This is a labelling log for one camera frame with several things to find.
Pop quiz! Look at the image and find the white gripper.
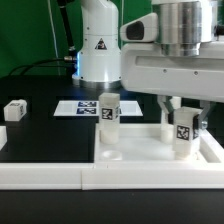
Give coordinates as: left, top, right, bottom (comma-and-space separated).
120, 13, 224, 130

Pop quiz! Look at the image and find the white square table top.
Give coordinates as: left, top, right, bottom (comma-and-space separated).
94, 124, 224, 165

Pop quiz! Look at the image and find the white U-shaped obstacle fence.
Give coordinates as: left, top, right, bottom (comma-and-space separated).
0, 125, 224, 191

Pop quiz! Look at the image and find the white marker base plate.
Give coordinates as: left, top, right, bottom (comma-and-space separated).
54, 100, 142, 117

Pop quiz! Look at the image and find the white hanging cable right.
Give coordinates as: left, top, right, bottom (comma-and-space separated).
119, 0, 124, 31

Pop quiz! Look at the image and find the white hanging cable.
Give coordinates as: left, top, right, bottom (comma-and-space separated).
46, 0, 62, 76
119, 0, 124, 31

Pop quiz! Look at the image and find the white hanging cable left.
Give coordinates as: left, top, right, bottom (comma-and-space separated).
46, 0, 62, 76

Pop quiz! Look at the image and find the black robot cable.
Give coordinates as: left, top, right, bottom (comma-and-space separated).
7, 58, 78, 78

